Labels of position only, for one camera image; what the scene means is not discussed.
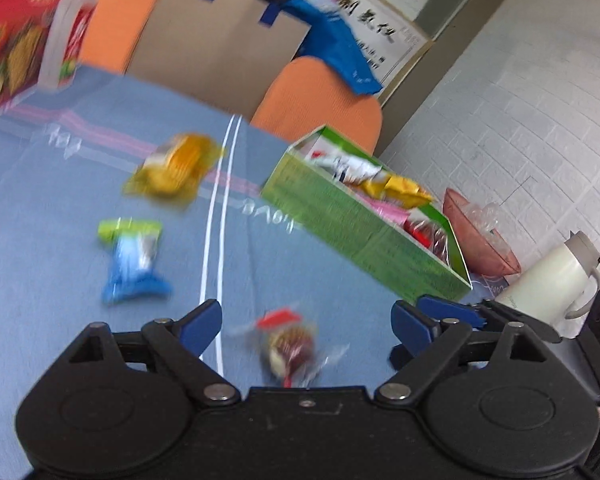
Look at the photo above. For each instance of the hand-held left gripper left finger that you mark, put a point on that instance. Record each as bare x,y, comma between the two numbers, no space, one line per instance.
202,322

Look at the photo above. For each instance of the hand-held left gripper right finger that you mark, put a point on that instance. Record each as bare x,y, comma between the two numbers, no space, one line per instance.
410,326

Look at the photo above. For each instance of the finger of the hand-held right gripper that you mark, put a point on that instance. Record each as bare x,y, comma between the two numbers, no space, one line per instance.
401,356
450,310

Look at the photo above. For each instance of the clear dark red snack packet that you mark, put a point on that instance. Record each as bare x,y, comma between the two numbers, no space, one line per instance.
425,235

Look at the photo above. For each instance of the clear packet with red header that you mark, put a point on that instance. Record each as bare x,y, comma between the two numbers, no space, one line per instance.
287,347

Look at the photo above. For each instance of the blue and green snack packet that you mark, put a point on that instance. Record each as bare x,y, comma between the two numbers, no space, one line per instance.
130,260

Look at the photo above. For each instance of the pink snack packet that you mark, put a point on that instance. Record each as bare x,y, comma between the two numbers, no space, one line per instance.
387,210

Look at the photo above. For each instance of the opaque yellow snack packet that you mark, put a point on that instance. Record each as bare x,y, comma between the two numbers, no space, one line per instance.
400,190

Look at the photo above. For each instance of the green cardboard box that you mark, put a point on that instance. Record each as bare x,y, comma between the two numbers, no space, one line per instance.
340,215

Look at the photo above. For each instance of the clear yellow snack packet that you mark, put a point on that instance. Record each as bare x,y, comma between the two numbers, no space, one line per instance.
175,165

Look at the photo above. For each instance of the white snack packet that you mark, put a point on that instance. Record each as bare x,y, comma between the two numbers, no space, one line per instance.
345,165

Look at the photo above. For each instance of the pink bowl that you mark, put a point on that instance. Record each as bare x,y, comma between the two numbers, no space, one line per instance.
475,245

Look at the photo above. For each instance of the white thermos jug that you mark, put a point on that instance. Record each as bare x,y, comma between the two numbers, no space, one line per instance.
540,280

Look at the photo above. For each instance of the clear plastic wrap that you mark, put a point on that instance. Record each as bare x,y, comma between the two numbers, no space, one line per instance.
485,220

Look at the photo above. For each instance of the blue tablecloth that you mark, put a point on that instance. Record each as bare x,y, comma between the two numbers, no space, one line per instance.
55,185

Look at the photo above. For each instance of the orange chair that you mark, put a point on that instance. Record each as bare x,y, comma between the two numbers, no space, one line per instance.
320,105
115,20

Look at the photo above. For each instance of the brown cardboard sheet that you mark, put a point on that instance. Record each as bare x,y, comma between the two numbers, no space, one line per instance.
215,40

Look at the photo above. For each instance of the blue plastic bag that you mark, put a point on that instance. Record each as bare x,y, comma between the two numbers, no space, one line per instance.
340,45

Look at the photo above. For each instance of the clear bottle with red label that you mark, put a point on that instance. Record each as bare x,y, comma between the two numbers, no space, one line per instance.
65,45

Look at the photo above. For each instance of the red cracker box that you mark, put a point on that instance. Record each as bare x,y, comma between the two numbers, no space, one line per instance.
15,45

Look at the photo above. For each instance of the white text wall poster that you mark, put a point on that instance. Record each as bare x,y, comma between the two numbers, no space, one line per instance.
385,30

